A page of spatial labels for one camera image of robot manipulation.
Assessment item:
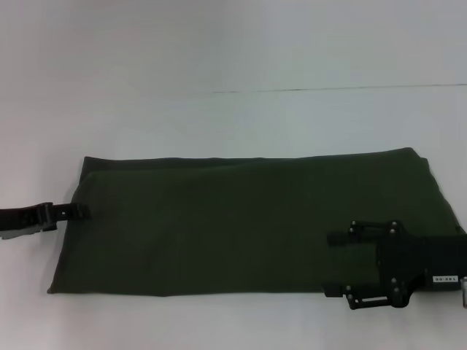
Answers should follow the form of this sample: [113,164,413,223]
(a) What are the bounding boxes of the dark green printed t-shirt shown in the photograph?
[46,147,467,296]

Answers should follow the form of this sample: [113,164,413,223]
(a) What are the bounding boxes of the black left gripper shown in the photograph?
[0,201,92,242]

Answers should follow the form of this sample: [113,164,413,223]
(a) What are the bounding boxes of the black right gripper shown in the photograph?
[323,219,467,311]

